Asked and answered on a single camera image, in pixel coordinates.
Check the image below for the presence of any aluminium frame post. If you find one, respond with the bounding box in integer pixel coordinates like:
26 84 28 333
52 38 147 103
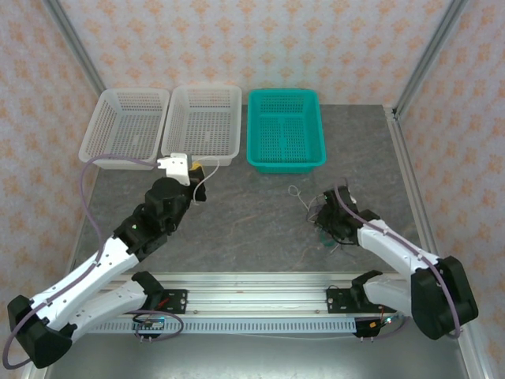
393 0 469 116
43 0 107 96

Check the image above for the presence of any teal plastic mesh basket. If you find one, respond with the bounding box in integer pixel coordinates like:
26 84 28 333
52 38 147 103
246 88 327 174

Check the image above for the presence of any aluminium table edge rail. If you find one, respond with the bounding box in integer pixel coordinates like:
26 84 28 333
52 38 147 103
19 169 102 379
384 105 487 379

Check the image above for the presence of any white plastic mesh basket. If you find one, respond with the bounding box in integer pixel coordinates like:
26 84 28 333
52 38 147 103
77 87 170 171
160 84 242 167

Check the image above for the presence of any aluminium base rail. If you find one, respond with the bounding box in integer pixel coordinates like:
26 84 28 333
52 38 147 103
98 272 411 317

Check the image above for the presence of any white slotted cable duct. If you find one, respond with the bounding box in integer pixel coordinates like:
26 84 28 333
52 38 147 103
84 318 358 334

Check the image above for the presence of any thin white wire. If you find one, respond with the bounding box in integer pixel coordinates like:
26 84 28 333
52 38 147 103
192 156 221 207

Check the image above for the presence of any small circuit board with wires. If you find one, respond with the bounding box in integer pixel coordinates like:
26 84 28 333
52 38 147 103
131 310 185 343
353 311 407 341

